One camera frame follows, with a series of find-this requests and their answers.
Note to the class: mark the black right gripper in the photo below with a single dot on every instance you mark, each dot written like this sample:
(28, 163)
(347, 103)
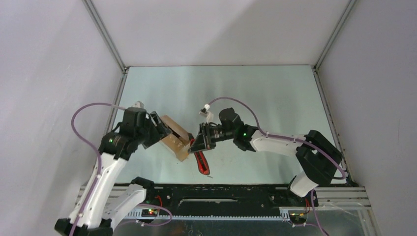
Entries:
(204, 140)

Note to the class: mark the red black utility knife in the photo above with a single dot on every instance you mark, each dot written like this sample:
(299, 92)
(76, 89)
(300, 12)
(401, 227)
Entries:
(202, 163)

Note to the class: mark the brown cardboard express box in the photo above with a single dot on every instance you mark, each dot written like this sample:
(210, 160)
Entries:
(178, 141)

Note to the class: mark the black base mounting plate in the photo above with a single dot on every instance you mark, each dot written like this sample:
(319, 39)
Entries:
(224, 200)

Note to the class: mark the aluminium frame rail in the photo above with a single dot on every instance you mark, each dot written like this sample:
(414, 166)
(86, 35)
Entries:
(336, 198)

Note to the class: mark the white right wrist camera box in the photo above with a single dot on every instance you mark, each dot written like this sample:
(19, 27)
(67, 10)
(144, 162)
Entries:
(206, 113)

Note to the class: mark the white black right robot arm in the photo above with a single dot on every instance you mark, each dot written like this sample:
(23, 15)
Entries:
(319, 159)

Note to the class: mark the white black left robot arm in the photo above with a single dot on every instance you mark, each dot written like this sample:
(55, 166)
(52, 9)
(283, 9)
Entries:
(104, 176)

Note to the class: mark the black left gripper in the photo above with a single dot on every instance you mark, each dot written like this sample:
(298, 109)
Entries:
(162, 129)

